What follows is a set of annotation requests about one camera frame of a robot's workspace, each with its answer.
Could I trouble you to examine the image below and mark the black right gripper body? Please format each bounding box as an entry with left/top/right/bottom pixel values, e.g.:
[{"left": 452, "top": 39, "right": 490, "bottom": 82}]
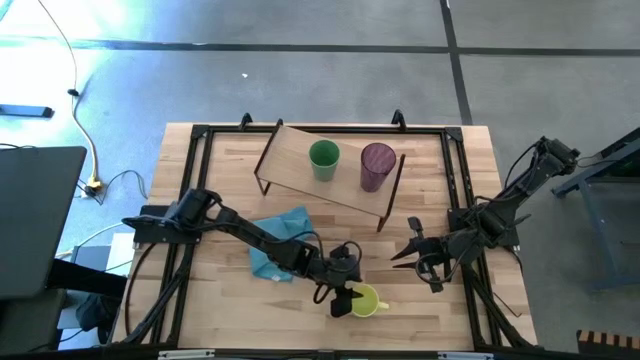
[{"left": 424, "top": 233, "right": 474, "bottom": 275}]

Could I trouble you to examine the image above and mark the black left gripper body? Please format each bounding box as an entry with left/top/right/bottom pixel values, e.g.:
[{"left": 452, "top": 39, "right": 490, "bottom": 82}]
[{"left": 307, "top": 252, "right": 347, "bottom": 292}]

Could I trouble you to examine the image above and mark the yellow mug with handle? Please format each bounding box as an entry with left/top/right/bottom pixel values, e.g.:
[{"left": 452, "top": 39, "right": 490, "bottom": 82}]
[{"left": 349, "top": 283, "right": 390, "bottom": 319}]

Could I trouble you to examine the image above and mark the tall purple ribbed cup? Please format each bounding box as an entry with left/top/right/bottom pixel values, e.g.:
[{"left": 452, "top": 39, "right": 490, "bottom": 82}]
[{"left": 359, "top": 142, "right": 398, "bottom": 194}]

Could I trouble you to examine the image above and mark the green plastic cup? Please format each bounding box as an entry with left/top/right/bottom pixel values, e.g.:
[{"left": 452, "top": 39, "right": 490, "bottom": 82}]
[{"left": 307, "top": 139, "right": 342, "bottom": 183}]

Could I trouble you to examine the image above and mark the wooden shelf with black legs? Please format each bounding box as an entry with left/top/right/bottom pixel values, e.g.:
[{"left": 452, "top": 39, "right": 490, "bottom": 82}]
[{"left": 253, "top": 118, "right": 407, "bottom": 234}]

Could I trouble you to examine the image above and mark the teal blue cloth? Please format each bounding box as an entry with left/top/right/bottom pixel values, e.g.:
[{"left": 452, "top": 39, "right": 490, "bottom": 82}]
[{"left": 248, "top": 205, "right": 315, "bottom": 283}]

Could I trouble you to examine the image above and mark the blue-grey metal table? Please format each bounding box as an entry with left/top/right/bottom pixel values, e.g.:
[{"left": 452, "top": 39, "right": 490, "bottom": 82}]
[{"left": 552, "top": 127, "right": 640, "bottom": 292}]

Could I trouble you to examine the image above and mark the striped orange black object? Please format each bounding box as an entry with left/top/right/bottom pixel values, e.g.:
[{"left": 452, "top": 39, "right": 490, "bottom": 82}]
[{"left": 576, "top": 328, "right": 640, "bottom": 357}]

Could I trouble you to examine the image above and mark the white box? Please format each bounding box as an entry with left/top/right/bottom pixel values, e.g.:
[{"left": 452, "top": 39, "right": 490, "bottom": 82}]
[{"left": 107, "top": 232, "right": 136, "bottom": 276}]

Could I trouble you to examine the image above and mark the black chair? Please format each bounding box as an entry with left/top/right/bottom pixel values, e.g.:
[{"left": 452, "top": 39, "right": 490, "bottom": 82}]
[{"left": 47, "top": 258, "right": 129, "bottom": 346}]

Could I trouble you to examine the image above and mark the grey desk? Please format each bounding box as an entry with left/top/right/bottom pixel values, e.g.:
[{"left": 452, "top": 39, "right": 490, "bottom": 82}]
[{"left": 0, "top": 146, "right": 88, "bottom": 301}]

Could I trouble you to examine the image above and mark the flat black floor object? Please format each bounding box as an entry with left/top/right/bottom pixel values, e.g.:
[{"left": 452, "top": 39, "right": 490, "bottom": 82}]
[{"left": 0, "top": 103, "right": 55, "bottom": 120}]

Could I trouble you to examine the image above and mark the white camera bracket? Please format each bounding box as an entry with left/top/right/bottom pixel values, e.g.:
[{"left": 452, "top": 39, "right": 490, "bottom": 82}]
[
  {"left": 437, "top": 351, "right": 495, "bottom": 360},
  {"left": 157, "top": 349, "right": 216, "bottom": 360}
]

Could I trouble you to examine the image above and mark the black metal table frame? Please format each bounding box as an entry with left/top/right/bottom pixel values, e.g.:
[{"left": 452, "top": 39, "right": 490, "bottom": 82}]
[{"left": 112, "top": 110, "right": 539, "bottom": 351}]

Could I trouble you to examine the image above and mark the black floor cable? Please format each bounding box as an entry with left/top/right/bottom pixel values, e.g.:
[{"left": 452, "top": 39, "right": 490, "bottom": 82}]
[{"left": 77, "top": 168, "right": 150, "bottom": 206}]

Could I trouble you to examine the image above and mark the yellow floor cable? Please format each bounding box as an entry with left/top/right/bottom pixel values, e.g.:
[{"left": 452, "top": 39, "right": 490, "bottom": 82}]
[{"left": 35, "top": 0, "right": 105, "bottom": 194}]

